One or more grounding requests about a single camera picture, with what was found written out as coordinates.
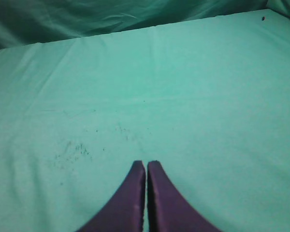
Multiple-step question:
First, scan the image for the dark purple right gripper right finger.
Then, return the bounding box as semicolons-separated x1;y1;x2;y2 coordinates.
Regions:
147;160;219;232

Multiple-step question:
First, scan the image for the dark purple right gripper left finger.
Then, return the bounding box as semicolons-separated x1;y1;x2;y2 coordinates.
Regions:
78;160;145;232

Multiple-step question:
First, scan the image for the green cloth backdrop and tablecover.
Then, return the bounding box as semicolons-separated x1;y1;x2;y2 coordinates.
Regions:
0;9;290;232

